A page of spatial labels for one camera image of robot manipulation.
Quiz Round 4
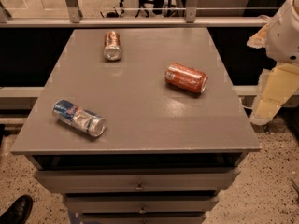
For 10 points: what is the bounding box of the red orange soda can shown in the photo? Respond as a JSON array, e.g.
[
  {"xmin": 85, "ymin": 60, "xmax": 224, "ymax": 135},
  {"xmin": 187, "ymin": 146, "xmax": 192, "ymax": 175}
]
[{"xmin": 165, "ymin": 63, "xmax": 208, "ymax": 94}]

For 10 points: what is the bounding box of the black shoe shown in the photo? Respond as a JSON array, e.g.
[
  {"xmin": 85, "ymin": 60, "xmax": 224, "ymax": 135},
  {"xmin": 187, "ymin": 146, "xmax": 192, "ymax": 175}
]
[{"xmin": 0, "ymin": 195, "xmax": 33, "ymax": 224}]

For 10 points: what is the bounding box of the grey drawer cabinet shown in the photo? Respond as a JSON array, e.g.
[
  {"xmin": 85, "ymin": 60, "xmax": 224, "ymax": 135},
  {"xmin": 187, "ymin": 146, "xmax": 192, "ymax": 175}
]
[{"xmin": 12, "ymin": 28, "xmax": 260, "ymax": 224}]

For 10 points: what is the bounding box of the blue silver energy drink can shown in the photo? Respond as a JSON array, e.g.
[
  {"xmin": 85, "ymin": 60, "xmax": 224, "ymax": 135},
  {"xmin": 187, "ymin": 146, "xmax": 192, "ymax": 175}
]
[{"xmin": 52, "ymin": 100, "xmax": 106, "ymax": 137}]

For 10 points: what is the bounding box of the grey metal railing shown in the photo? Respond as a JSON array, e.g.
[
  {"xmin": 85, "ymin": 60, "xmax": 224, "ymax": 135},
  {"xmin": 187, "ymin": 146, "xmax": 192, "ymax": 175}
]
[{"xmin": 0, "ymin": 0, "xmax": 270, "ymax": 28}]

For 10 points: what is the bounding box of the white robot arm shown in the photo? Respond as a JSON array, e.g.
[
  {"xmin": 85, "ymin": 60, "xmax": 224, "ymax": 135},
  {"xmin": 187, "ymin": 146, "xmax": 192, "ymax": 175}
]
[{"xmin": 247, "ymin": 0, "xmax": 299, "ymax": 125}]

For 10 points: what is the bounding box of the small orange copper can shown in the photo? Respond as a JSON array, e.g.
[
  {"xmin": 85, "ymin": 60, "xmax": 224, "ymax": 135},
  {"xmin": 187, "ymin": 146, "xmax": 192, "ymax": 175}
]
[{"xmin": 104, "ymin": 31, "xmax": 121, "ymax": 61}]

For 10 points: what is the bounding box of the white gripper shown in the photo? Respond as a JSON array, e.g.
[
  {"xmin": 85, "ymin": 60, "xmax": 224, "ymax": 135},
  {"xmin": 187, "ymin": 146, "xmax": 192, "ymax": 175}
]
[{"xmin": 247, "ymin": 0, "xmax": 299, "ymax": 126}]

